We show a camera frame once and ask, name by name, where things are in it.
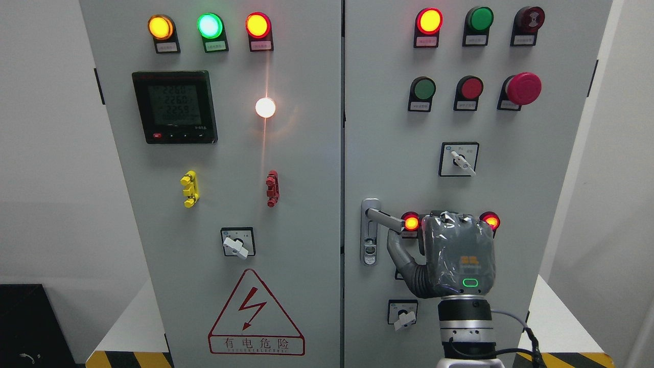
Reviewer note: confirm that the grey robot hand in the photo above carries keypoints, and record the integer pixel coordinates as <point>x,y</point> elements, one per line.
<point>459,250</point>

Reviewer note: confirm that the silver door lock handle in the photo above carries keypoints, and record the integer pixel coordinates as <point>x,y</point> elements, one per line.
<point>371,217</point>

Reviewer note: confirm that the silver black robot forearm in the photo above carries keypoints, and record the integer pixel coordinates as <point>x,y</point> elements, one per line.
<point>467,335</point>

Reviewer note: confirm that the right grey cabinet door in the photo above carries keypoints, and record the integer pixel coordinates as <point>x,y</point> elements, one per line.
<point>393,154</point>

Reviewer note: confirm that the grey cabinet door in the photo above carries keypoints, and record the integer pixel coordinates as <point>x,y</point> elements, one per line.
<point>298,241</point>
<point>393,154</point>

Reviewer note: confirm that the left grey cabinet door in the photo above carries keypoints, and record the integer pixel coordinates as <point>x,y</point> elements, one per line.
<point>298,241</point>

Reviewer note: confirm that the red lit lamp middle right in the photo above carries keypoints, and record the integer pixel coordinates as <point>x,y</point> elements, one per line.
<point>492,219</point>

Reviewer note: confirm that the red lit lamp middle left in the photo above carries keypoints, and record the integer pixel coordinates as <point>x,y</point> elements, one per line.
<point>412,224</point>

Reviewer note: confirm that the white platform with hazard stripes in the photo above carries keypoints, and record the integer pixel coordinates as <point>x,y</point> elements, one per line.
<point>137,338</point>

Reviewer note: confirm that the red push button upper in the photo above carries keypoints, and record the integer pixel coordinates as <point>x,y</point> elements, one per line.
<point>468,91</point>

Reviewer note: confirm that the green push button upper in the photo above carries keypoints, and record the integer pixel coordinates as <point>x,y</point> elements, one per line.
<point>421,94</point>

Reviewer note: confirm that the red mushroom emergency stop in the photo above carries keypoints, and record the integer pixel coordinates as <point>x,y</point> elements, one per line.
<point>518,90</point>

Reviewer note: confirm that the red terminal connector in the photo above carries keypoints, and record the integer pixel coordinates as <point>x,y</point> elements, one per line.
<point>272,190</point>

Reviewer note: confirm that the red electric hazard warning sign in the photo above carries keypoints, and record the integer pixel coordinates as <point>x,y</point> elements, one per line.
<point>253,322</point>

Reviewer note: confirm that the green lamp top right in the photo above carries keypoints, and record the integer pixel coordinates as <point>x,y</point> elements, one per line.
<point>478,21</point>

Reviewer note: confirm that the red lit lamp top right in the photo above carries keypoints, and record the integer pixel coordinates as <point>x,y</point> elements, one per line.
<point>427,26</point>

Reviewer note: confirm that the dark red buzzer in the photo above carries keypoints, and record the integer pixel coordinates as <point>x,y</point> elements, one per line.
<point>527,22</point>

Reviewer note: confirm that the white lit indicator lamp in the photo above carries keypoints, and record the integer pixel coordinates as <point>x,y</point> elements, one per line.
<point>265,107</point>

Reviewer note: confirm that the yellow terminal connector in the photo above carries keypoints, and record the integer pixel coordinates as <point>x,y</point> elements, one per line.
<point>190,188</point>

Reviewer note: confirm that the red lit indicator lamp left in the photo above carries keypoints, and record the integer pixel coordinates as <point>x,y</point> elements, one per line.
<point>259,30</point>

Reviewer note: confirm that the black digital power meter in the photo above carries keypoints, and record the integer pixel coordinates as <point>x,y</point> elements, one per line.
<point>176,107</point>

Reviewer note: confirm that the green lit indicator lamp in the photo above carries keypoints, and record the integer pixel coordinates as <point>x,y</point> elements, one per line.
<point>213,33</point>

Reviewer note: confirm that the yellow indicator lamp top left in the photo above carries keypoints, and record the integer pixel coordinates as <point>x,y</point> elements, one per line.
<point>164,34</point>

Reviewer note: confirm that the black box lower left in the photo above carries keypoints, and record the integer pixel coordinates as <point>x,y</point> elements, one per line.
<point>30,333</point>

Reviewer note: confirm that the white selector switch lower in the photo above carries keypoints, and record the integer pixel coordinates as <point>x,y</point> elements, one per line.
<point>402,313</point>

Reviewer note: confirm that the white selector switch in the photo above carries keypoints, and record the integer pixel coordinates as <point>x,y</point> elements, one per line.
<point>458,159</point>
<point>402,313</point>

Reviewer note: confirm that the white selector switch upper right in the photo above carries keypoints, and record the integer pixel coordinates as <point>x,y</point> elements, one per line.
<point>458,159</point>

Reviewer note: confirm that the left door selector switch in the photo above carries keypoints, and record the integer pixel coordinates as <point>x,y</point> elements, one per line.
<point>238,242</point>

